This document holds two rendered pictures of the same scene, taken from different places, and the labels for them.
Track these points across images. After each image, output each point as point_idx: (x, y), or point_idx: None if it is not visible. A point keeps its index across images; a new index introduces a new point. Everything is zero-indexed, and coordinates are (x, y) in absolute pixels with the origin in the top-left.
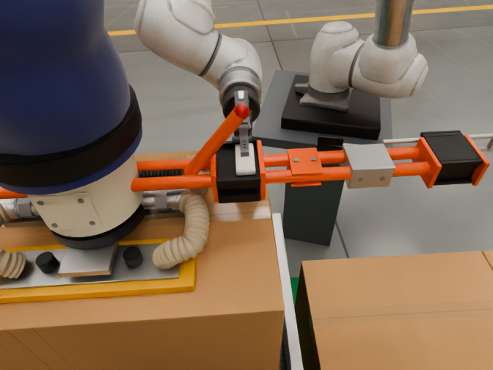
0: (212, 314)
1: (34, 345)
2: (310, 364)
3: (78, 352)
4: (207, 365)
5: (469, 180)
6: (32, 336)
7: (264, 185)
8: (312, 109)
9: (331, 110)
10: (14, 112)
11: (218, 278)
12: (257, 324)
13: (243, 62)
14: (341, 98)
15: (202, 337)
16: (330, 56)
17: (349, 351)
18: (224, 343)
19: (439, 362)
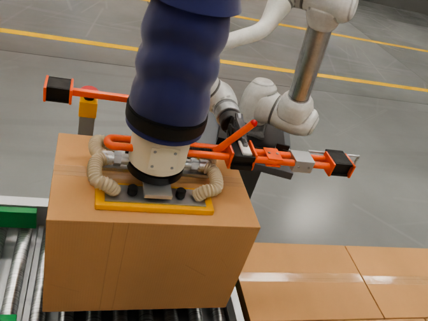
0: (225, 225)
1: (116, 238)
2: None
3: (135, 248)
4: (198, 273)
5: (346, 174)
6: (123, 230)
7: (255, 162)
8: None
9: (252, 137)
10: (185, 106)
11: (223, 211)
12: (242, 237)
13: (230, 97)
14: (259, 130)
15: (210, 244)
16: (258, 100)
17: (264, 297)
18: (218, 253)
19: (319, 306)
